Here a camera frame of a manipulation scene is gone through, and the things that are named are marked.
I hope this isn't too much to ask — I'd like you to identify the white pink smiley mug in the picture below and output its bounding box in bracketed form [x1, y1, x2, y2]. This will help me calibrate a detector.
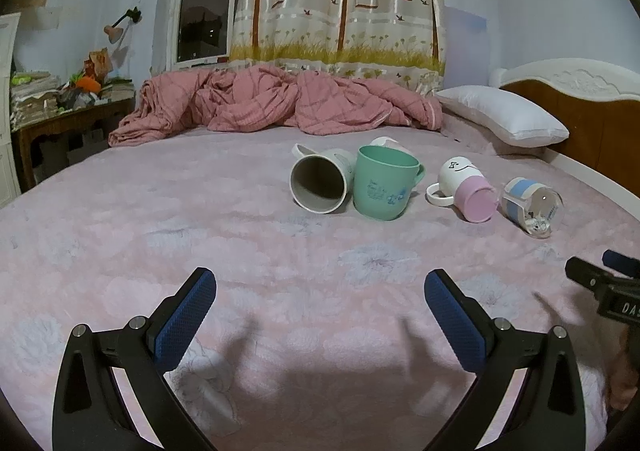
[425, 156, 498, 223]

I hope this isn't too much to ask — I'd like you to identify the clear glass blue-band cup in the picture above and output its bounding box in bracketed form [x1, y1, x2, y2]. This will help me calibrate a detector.
[500, 177, 564, 239]

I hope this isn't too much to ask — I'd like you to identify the green plastic cup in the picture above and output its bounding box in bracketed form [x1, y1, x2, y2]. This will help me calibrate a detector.
[352, 144, 425, 221]

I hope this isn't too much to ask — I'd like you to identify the pink white round cup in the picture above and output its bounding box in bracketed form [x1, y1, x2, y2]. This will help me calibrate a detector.
[370, 137, 413, 156]

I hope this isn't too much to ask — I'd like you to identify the right hand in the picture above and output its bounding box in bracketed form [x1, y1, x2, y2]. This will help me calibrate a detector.
[606, 327, 639, 413]

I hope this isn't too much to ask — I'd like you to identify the white wooden headboard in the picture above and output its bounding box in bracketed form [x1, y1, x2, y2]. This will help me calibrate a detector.
[489, 58, 639, 217]

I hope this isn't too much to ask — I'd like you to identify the white pillow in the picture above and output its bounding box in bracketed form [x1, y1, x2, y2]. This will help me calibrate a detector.
[436, 85, 570, 148]

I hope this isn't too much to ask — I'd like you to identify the pink floral bed sheet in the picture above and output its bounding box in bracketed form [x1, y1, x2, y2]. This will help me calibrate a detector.
[1, 128, 639, 450]

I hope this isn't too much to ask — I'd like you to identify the dark wooden desk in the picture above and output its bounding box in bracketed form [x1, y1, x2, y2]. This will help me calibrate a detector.
[11, 98, 136, 193]

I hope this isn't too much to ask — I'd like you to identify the grey white ceramic mug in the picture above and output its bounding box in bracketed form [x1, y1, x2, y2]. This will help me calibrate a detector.
[288, 143, 356, 215]

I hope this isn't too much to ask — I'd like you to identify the pink plaid quilt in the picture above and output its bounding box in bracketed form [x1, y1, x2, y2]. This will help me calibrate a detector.
[108, 64, 442, 148]

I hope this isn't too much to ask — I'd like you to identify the stack of papers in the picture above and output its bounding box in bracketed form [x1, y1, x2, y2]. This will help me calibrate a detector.
[10, 72, 61, 131]

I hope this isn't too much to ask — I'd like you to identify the orange toy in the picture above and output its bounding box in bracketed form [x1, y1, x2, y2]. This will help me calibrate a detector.
[75, 76, 102, 93]

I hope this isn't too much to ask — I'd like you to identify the tree print curtain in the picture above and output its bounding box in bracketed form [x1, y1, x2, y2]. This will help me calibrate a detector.
[230, 0, 446, 94]

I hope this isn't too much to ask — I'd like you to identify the wall-mounted desk lamp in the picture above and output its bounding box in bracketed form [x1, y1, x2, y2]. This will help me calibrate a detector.
[103, 7, 141, 44]

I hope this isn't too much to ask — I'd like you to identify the window with white frame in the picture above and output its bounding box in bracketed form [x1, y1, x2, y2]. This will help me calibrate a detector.
[169, 0, 257, 72]

